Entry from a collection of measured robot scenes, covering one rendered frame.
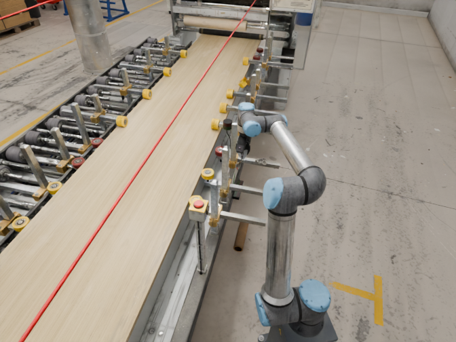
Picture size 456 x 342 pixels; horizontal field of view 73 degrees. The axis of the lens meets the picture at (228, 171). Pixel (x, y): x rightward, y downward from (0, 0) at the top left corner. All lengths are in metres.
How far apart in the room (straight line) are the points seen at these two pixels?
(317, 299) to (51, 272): 1.22
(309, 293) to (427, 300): 1.49
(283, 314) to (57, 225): 1.22
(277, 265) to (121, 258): 0.75
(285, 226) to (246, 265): 1.40
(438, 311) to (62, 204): 2.66
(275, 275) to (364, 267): 1.55
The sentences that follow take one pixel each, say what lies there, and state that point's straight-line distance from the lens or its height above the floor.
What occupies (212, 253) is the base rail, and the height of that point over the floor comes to 0.70.
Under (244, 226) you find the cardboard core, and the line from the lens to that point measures 2.71.
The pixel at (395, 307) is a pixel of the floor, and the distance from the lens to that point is 2.75.
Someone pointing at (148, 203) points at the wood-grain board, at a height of 0.90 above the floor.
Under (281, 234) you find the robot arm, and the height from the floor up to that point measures 1.23.
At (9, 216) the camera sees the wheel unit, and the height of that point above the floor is 0.89.
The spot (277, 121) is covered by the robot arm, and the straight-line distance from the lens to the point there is 1.62.
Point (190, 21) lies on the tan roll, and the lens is 4.28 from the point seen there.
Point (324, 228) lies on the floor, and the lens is 2.95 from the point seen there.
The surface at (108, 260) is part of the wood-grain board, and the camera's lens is 1.63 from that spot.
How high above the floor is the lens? 2.20
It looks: 42 degrees down
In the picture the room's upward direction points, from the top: 2 degrees clockwise
